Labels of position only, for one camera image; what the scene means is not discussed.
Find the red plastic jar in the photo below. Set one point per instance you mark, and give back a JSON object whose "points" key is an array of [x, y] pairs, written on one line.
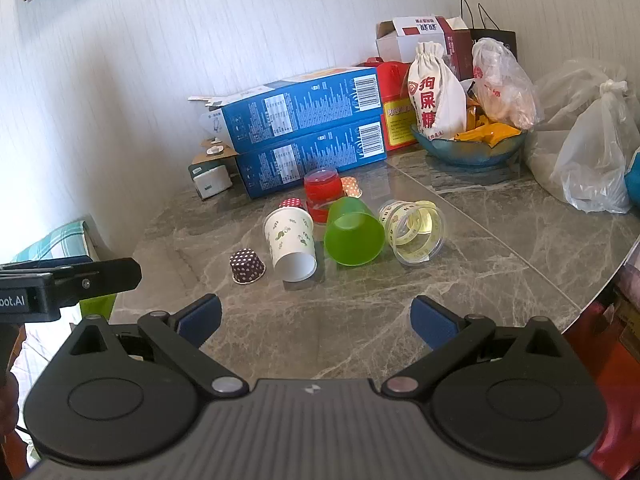
{"points": [[322, 192]]}

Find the small white box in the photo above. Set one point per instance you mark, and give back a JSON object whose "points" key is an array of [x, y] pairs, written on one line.
{"points": [[212, 182]]}

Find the clear plastic snack bag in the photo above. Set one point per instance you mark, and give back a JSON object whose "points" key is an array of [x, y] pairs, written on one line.
{"points": [[502, 90]]}

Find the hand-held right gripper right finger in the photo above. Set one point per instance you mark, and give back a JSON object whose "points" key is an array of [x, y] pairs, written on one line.
{"points": [[431, 321]]}

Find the knotted translucent plastic bag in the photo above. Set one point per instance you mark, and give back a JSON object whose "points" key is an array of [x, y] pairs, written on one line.
{"points": [[597, 160]]}

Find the red polka-dot cupcake liner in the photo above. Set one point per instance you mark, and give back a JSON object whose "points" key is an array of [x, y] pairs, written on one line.
{"points": [[291, 203]]}

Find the bright green object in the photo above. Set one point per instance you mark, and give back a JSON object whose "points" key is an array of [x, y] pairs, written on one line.
{"points": [[97, 307]]}

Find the large translucent plastic bag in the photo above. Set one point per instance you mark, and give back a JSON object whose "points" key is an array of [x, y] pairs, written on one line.
{"points": [[565, 95]]}

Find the red cloth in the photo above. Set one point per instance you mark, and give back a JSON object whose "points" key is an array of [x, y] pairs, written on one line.
{"points": [[612, 385]]}

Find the brown cardboard package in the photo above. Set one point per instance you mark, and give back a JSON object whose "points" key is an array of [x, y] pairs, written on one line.
{"points": [[215, 152]]}

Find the red box yellow label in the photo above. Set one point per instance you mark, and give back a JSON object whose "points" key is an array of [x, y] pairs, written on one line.
{"points": [[395, 110]]}

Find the clear plastic cup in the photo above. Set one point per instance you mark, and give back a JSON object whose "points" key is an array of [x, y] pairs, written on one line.
{"points": [[415, 232]]}

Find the orange polka-dot cupcake liner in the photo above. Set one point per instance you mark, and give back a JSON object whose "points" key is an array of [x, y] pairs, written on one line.
{"points": [[351, 186]]}

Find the white leaf-print paper cup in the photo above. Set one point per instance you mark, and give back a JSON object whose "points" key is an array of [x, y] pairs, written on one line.
{"points": [[289, 240]]}

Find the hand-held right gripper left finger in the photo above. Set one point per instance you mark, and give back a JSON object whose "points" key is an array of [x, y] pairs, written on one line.
{"points": [[200, 319]]}

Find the purple polka-dot cupcake liner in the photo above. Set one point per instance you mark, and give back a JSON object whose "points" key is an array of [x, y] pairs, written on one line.
{"points": [[247, 265]]}

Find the blue object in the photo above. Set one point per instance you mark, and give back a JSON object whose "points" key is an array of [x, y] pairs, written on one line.
{"points": [[634, 172]]}

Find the white and red carton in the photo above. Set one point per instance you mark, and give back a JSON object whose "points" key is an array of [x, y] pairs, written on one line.
{"points": [[425, 32]]}

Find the upper blue cardboard box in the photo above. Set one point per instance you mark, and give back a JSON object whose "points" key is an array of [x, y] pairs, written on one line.
{"points": [[300, 105]]}

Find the plaid cushioned chair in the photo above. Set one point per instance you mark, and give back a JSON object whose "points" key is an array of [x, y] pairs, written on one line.
{"points": [[60, 242]]}

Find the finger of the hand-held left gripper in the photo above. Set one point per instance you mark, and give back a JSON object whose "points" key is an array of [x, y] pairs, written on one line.
{"points": [[100, 277], [45, 266]]}

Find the orange snack packets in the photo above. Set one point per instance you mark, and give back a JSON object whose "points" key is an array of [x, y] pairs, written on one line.
{"points": [[487, 132]]}

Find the blue glass bowl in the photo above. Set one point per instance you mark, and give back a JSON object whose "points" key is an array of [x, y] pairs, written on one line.
{"points": [[465, 152]]}

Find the black paper bag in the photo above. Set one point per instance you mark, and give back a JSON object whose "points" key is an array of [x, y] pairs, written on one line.
{"points": [[500, 37]]}

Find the green plastic cup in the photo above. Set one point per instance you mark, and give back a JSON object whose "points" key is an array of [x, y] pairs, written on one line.
{"points": [[352, 240]]}

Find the blue cardboard box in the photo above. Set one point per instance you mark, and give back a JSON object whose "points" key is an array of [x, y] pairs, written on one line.
{"points": [[310, 162], [300, 105]]}

